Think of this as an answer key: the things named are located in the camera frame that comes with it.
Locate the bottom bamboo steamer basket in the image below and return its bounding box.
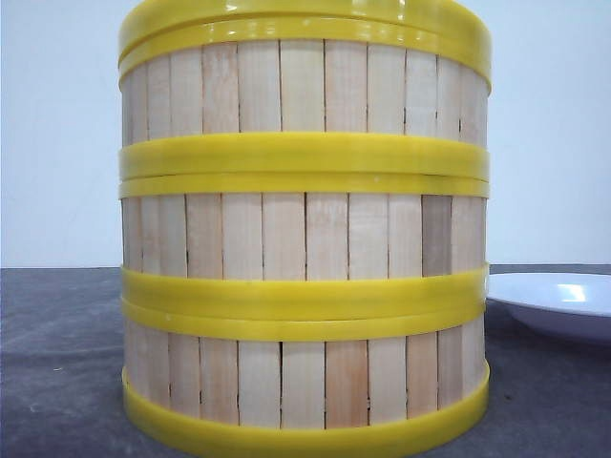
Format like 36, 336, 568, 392
121, 291, 490, 457

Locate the woven bamboo steamer lid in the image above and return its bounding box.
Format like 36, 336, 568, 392
118, 1, 492, 80

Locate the steamer basket with single bun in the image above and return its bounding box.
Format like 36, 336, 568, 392
120, 38, 489, 196

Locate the steamer basket with three buns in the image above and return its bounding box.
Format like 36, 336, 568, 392
122, 192, 486, 322

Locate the white plate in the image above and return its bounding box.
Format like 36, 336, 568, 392
488, 273, 611, 346

